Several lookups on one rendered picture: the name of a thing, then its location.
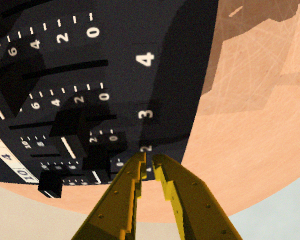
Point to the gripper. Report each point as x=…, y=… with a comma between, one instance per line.
x=198, y=214

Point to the black lighting desk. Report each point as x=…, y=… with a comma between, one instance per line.
x=114, y=77

